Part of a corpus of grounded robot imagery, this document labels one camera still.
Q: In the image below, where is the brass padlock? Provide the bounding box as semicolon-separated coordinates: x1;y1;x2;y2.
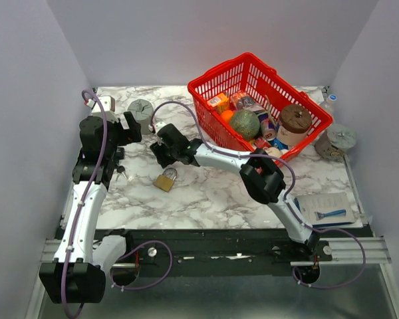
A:
153;167;178;193

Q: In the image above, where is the black headed key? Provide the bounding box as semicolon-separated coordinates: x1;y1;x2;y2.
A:
116;165;128;181

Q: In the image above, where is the black padlock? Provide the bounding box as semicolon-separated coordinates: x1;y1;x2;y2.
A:
114;147;125;161

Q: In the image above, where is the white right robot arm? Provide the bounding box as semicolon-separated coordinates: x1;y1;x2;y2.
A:
150;122;319;261

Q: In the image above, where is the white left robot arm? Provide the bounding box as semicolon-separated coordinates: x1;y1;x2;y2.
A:
39;112;142;304

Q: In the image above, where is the grey wrapped toilet roll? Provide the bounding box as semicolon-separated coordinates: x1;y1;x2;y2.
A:
127;99;154;135

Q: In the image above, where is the orange ball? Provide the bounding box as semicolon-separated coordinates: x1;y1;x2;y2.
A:
220;110;235;123

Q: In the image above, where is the orange yellow snack box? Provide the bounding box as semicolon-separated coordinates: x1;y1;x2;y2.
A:
207;93;230;114

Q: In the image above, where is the green netted melon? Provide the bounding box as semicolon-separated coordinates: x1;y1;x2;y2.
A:
229;110;260;142

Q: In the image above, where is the clear plastic snack bag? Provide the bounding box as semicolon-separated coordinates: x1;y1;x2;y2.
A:
230;90;256;110

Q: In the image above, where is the red plastic shopping basket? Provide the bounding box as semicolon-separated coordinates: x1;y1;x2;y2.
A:
188;53;333;162

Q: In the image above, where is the red bull drink can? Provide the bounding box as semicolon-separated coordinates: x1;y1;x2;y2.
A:
260;118;277;141

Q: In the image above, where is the brown wrapped toilet roll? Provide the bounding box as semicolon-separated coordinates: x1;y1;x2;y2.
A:
275;104;312;150

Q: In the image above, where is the grey roll on right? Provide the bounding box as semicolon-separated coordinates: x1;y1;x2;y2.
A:
315;123;357;160

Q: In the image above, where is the clear water bottle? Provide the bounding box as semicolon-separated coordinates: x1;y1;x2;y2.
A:
319;94;337;123

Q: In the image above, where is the blue razor package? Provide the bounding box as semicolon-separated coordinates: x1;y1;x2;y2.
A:
295;192;356;227

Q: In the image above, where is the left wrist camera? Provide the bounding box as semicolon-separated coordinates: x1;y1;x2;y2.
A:
85;96;118;123

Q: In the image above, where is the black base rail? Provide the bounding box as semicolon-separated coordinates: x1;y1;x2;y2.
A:
96;228;333;278

